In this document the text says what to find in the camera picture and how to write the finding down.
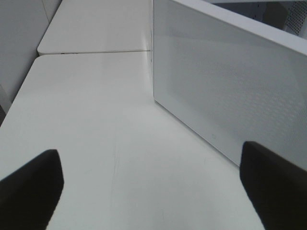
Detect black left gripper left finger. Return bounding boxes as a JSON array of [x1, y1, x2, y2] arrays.
[[0, 149, 64, 230]]

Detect white microwave oven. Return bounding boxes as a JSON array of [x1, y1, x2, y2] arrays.
[[214, 0, 307, 39]]

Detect white microwave door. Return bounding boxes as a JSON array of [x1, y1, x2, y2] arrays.
[[153, 0, 307, 169]]

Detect white rear table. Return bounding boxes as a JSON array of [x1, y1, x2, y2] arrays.
[[37, 0, 153, 56]]

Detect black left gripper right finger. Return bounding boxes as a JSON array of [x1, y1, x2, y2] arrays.
[[239, 141, 307, 230]]

